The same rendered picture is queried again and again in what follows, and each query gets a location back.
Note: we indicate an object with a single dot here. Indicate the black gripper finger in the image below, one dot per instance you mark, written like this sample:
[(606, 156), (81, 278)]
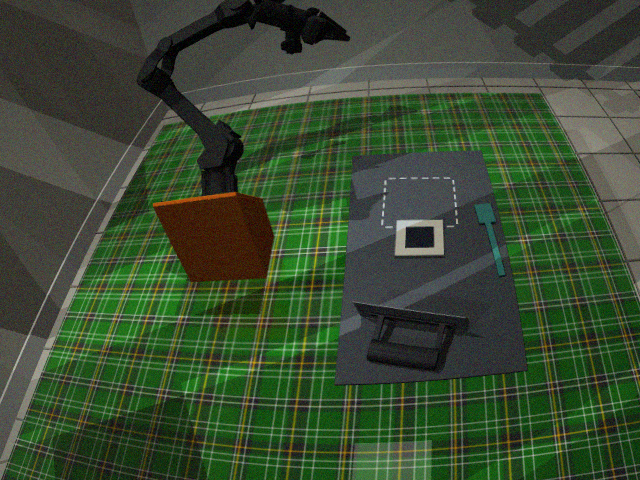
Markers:
[(322, 15), (331, 32)]

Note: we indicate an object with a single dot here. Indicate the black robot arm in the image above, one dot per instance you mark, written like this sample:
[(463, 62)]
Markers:
[(223, 146)]

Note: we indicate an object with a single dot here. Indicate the beige square tile with black centre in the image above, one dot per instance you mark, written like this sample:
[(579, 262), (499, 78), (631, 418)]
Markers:
[(419, 238)]

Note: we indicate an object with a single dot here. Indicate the teal small trowel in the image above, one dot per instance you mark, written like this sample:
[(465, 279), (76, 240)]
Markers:
[(485, 215)]

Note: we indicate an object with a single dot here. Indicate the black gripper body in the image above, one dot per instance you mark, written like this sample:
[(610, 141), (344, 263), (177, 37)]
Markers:
[(305, 20)]

